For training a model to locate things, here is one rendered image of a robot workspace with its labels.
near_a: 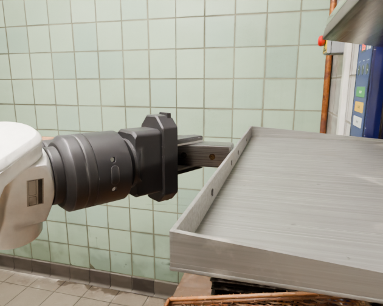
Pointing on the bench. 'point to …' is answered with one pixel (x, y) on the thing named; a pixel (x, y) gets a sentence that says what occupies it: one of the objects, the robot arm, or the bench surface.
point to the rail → (335, 11)
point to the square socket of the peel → (203, 153)
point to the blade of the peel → (296, 216)
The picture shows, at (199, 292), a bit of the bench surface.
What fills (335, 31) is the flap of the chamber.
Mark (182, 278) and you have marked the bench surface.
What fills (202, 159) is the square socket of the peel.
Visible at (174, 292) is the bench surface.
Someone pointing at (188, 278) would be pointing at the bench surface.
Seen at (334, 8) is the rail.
